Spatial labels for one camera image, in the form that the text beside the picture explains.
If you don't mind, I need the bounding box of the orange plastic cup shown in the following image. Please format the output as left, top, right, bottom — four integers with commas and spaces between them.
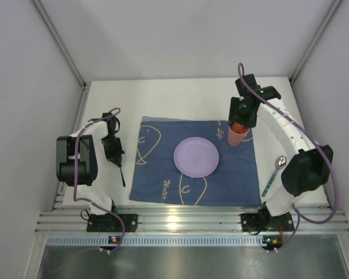
227, 123, 250, 146

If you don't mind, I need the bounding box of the spoon with green handle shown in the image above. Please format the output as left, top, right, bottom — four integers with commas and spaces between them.
261, 156, 287, 197

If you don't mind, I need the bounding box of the purple plastic plate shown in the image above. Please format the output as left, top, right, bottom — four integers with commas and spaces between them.
173, 137, 219, 178

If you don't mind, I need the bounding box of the blue cloth placemat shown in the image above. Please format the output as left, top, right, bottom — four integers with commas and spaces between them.
130, 116, 261, 206

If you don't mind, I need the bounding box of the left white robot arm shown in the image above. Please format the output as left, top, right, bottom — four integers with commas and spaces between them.
56, 108, 124, 215

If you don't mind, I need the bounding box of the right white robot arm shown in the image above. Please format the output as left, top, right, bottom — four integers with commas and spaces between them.
229, 74, 333, 220

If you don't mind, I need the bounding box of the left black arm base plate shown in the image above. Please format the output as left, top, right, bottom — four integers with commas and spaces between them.
86, 214, 138, 233

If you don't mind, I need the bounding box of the perforated grey cable tray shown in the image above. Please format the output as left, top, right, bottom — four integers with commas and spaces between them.
46, 235, 283, 248

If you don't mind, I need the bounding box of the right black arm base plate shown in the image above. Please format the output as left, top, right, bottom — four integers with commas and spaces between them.
240, 213, 265, 235

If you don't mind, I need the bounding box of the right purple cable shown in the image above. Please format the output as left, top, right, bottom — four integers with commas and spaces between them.
237, 62, 340, 252

